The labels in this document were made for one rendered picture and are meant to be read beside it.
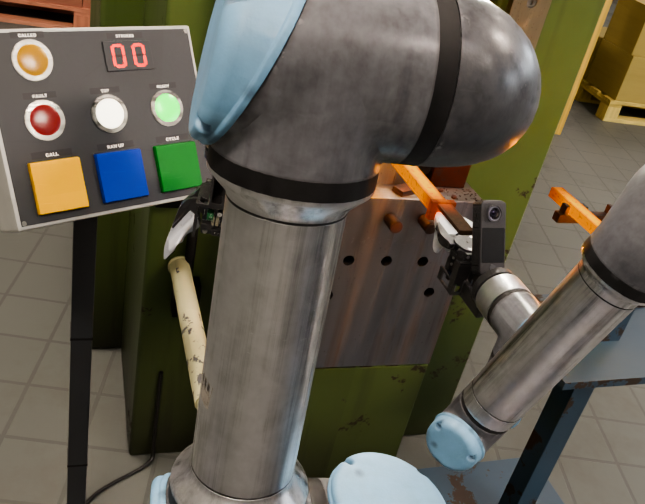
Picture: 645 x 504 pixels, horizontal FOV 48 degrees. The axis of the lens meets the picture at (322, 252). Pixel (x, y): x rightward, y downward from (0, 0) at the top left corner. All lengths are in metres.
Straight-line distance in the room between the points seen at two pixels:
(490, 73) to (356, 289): 1.15
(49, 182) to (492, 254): 0.66
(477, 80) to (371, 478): 0.38
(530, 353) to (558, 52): 1.00
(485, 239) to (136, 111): 0.57
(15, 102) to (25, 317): 1.46
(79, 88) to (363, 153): 0.76
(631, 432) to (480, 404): 1.79
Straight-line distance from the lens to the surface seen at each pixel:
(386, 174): 1.51
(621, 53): 5.95
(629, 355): 1.75
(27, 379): 2.30
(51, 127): 1.14
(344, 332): 1.64
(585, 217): 1.61
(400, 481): 0.69
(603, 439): 2.61
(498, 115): 0.47
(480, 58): 0.46
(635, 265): 0.79
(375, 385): 1.78
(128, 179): 1.17
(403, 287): 1.61
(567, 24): 1.74
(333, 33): 0.43
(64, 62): 1.16
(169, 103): 1.22
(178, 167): 1.21
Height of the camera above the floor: 1.54
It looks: 31 degrees down
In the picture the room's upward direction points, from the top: 13 degrees clockwise
